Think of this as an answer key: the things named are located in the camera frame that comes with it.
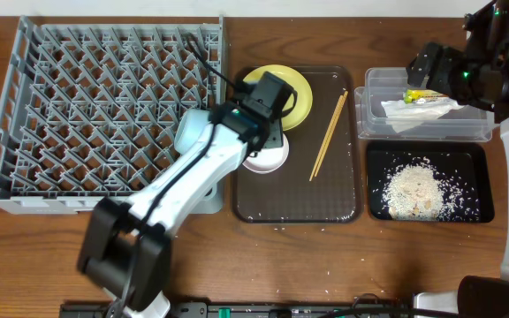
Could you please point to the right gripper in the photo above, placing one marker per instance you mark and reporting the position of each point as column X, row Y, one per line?
column 448, row 59

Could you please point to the yellow plate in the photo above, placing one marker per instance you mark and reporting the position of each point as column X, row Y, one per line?
column 298, row 109

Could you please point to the green snack wrapper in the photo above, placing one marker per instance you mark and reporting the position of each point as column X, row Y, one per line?
column 421, row 96

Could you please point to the light blue bowl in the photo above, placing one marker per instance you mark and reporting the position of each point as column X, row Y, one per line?
column 193, row 132

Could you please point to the white paper napkin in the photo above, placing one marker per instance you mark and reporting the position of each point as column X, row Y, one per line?
column 401, row 116

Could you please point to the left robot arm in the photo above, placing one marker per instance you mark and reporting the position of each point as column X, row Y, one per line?
column 127, row 245

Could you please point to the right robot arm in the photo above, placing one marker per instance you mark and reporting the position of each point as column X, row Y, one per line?
column 488, row 30

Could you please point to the black waste tray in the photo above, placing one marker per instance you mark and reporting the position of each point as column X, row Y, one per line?
column 476, row 156

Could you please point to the wooden chopstick left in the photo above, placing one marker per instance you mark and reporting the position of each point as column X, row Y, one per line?
column 325, row 137

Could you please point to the wooden chopstick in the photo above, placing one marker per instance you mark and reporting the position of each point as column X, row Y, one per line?
column 331, row 132
column 325, row 137

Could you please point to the wooden chopstick right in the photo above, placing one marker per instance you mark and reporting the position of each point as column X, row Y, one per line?
column 331, row 132

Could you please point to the clear plastic bin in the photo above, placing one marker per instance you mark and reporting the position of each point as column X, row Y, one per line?
column 382, row 113

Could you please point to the dark brown serving tray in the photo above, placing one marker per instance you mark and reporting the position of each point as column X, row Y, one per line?
column 289, row 194

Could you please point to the spilled rice pile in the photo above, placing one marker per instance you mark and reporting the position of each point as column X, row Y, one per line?
column 428, row 187

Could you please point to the grey plastic dish rack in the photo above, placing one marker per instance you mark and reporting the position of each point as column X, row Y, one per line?
column 92, row 110

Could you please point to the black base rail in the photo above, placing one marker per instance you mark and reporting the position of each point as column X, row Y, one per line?
column 203, row 310

